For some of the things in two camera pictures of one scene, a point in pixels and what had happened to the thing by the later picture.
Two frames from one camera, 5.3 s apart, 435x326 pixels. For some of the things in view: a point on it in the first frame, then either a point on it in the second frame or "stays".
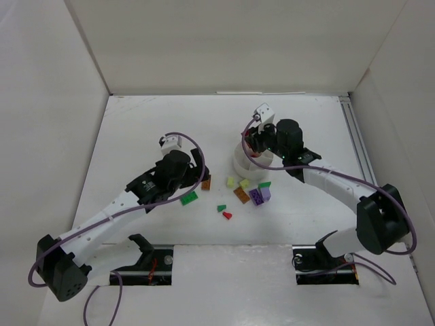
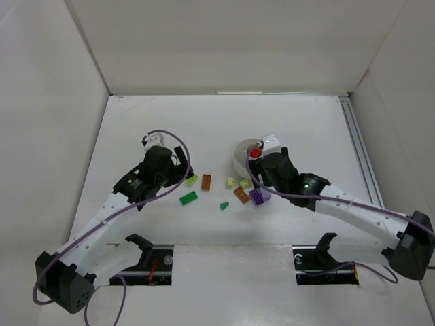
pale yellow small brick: x=231 y=182 stays
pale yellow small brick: x=245 y=183 stays
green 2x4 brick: x=189 y=198 stays
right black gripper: x=257 y=136 to x=264 y=162
